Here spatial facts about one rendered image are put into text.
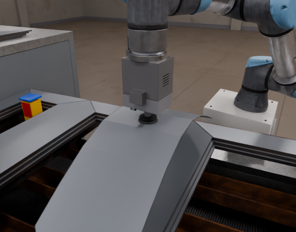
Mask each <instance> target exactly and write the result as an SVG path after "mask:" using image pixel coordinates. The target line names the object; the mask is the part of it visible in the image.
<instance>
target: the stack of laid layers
mask: <svg viewBox="0 0 296 232"><path fill-rule="evenodd" d="M55 105H57V104H53V103H49V102H44V101H41V106H42V109H43V110H48V109H50V108H52V107H53V106H55ZM22 110H23V108H22V103H21V102H20V103H17V104H15V105H13V106H10V107H8V108H6V109H4V110H1V111H0V121H1V120H3V119H5V118H7V117H9V116H12V115H14V114H16V113H18V112H20V111H22ZM108 116H109V115H105V114H101V113H96V112H95V113H93V114H92V115H90V116H89V117H87V118H86V119H84V120H82V121H81V122H79V123H78V124H77V125H75V126H73V127H72V128H70V129H69V130H67V131H66V132H64V133H63V134H61V135H60V136H58V137H57V138H55V139H53V140H52V141H50V142H49V143H47V144H46V145H44V146H43V147H41V148H40V149H38V150H36V151H35V152H33V153H32V154H30V155H29V156H27V157H26V158H24V159H23V160H21V161H20V162H18V163H16V164H15V165H13V166H12V167H10V168H9V169H7V170H6V171H4V172H3V173H1V174H0V189H2V188H3V187H5V186H6V185H8V184H9V183H11V182H12V181H13V180H15V179H16V178H17V177H19V176H20V175H22V174H23V173H25V172H26V171H27V170H29V169H30V168H32V167H33V166H35V165H36V164H37V163H39V162H40V161H42V160H43V159H44V158H46V157H47V156H49V155H50V154H52V153H53V152H54V151H56V150H57V149H59V148H60V147H61V146H63V145H64V144H66V143H67V142H69V141H70V140H71V139H73V138H74V137H76V136H77V135H79V134H80V133H81V132H83V131H84V130H85V129H87V128H89V127H90V126H91V125H93V124H94V123H96V122H102V120H104V119H105V118H106V117H108ZM214 149H218V150H222V151H227V152H232V153H236V154H240V155H244V156H249V157H254V158H258V159H262V160H267V161H271V162H276V163H280V164H284V165H289V166H293V167H296V155H292V154H288V153H284V152H279V151H273V150H269V149H264V148H260V147H256V146H251V145H245V144H241V143H237V142H232V141H227V140H223V139H217V138H213V137H212V136H211V135H210V134H209V133H208V132H206V131H205V130H204V129H203V128H202V127H201V126H199V125H198V124H197V123H196V122H195V121H192V123H191V124H190V126H189V127H188V128H187V130H186V131H185V133H184V134H183V136H182V137H181V139H180V141H179V144H178V146H177V148H176V150H175V152H174V155H173V157H172V159H171V161H170V163H169V166H168V168H167V170H166V173H165V175H164V178H163V180H162V183H161V185H160V188H159V190H158V193H157V195H156V198H155V200H154V203H153V206H152V208H151V210H150V213H149V216H148V219H147V221H146V224H145V227H144V229H143V232H176V230H177V228H178V226H179V224H180V222H181V220H182V217H183V215H184V213H185V211H186V209H187V207H188V205H189V203H190V201H191V198H192V196H193V194H194V192H195V190H196V188H197V186H198V183H199V181H200V179H201V177H202V175H203V173H204V171H205V168H206V166H207V164H208V162H209V160H210V158H211V156H212V153H213V151H214Z"/></svg>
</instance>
